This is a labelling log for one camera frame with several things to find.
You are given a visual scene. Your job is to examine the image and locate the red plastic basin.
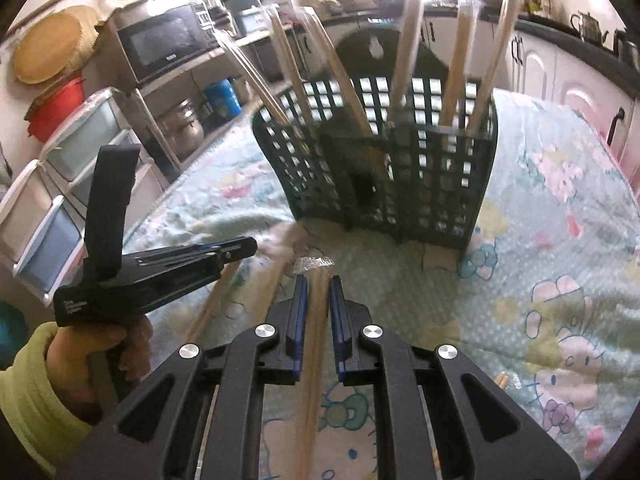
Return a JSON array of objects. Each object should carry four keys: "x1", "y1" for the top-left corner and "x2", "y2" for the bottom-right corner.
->
[{"x1": 25, "y1": 77, "x2": 86, "y2": 143}]

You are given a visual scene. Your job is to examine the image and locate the steel kettle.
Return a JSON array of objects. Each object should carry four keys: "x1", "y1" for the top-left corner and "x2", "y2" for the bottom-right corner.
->
[{"x1": 570, "y1": 10, "x2": 608, "y2": 43}]

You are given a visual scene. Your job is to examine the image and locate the round woven mat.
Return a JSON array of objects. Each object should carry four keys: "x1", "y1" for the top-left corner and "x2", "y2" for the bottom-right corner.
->
[{"x1": 55, "y1": 5, "x2": 101, "y2": 66}]

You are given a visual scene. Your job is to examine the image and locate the metal shelf rack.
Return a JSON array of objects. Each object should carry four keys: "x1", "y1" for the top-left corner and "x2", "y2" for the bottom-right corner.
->
[{"x1": 117, "y1": 25, "x2": 281, "y2": 176}]

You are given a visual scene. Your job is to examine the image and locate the wooden rolling pin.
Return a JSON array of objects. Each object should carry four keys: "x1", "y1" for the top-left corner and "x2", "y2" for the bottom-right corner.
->
[{"x1": 2, "y1": 0, "x2": 98, "y2": 41}]

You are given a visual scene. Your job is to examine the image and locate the steel pot with dark lid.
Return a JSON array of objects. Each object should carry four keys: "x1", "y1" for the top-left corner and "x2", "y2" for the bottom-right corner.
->
[{"x1": 612, "y1": 27, "x2": 640, "y2": 66}]

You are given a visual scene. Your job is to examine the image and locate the person's left forearm yellow-green sleeve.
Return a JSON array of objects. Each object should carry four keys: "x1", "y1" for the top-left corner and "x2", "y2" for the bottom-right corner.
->
[{"x1": 0, "y1": 322, "x2": 96, "y2": 478}]

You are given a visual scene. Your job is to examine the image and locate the black kitchen countertop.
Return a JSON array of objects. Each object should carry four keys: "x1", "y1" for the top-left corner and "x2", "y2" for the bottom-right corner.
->
[{"x1": 320, "y1": 0, "x2": 640, "y2": 81}]

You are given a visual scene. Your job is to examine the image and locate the dark green plastic utensil basket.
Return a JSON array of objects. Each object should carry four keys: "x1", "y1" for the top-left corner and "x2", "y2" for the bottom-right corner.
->
[{"x1": 251, "y1": 25, "x2": 501, "y2": 256}]

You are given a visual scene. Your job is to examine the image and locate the brown cardboard piece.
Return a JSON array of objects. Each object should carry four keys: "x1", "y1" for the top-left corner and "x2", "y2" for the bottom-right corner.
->
[{"x1": 420, "y1": 245, "x2": 463, "y2": 273}]

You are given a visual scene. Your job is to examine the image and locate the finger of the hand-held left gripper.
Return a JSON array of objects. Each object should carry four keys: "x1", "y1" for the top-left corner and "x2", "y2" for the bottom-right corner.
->
[{"x1": 135, "y1": 238, "x2": 258, "y2": 273}]

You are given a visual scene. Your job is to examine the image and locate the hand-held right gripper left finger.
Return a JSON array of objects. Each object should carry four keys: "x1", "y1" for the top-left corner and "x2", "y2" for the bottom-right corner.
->
[{"x1": 55, "y1": 275, "x2": 308, "y2": 480}]

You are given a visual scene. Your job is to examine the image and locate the blue canister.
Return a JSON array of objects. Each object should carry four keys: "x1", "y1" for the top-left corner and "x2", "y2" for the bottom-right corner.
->
[{"x1": 204, "y1": 78, "x2": 240, "y2": 121}]

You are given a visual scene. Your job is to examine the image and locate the black microwave oven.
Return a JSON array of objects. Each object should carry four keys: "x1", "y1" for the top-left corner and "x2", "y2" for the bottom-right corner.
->
[{"x1": 115, "y1": 4, "x2": 213, "y2": 86}]

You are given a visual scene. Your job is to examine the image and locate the large steel pot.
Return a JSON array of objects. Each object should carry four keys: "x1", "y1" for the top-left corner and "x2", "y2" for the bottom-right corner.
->
[{"x1": 160, "y1": 100, "x2": 205, "y2": 158}]

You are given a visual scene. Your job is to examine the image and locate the person's left hand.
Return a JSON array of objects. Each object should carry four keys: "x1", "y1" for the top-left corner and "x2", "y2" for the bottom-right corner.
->
[{"x1": 45, "y1": 317, "x2": 153, "y2": 411}]

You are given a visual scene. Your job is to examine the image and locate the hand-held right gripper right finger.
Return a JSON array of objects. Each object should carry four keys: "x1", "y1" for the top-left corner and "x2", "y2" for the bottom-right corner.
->
[{"x1": 327, "y1": 275, "x2": 583, "y2": 480}]

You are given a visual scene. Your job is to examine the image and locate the floral light green tablecloth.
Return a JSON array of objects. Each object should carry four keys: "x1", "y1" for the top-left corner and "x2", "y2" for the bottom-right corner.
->
[{"x1": 120, "y1": 87, "x2": 640, "y2": 480}]

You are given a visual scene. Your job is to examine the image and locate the blue plastic box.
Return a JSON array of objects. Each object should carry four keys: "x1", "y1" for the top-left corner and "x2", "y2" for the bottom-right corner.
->
[{"x1": 235, "y1": 7, "x2": 273, "y2": 36}]

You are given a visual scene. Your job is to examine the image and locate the plastic drawer unit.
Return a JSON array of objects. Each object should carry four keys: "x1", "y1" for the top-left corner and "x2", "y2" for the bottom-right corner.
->
[
  {"x1": 0, "y1": 159, "x2": 83, "y2": 296},
  {"x1": 40, "y1": 87, "x2": 166, "y2": 201}
]

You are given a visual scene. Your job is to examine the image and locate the round bamboo board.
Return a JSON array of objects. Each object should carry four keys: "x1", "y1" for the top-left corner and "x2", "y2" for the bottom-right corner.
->
[{"x1": 12, "y1": 12, "x2": 83, "y2": 86}]

